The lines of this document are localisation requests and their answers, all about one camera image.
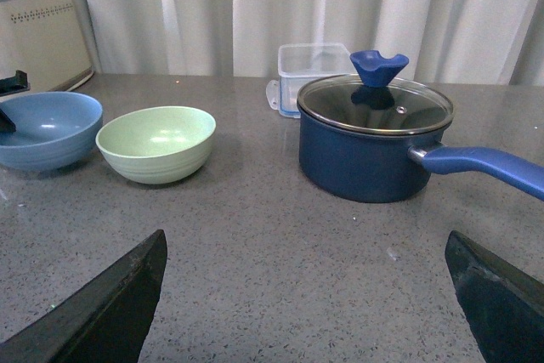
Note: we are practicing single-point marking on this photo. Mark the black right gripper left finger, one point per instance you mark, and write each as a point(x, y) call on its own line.
point(107, 320)

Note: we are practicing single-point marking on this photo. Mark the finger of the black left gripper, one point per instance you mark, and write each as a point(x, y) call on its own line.
point(6, 124)
point(18, 83)

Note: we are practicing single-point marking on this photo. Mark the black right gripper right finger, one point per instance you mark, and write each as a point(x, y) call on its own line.
point(502, 305)

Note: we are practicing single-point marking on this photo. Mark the blue bowl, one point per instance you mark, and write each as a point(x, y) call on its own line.
point(52, 130)

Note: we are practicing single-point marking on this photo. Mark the green bowl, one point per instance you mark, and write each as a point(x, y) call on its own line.
point(158, 145)

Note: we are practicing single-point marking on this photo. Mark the cream toaster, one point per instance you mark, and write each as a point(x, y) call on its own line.
point(44, 39)

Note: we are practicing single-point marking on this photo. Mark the dark blue saucepan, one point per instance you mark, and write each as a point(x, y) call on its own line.
point(377, 169)

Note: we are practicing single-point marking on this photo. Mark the glass pot lid blue knob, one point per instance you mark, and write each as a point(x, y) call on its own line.
point(374, 100)

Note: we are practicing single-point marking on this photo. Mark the clear plastic food container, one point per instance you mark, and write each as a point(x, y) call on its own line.
point(300, 63)

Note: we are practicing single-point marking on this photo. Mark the white curtain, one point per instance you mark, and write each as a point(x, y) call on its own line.
point(451, 41)

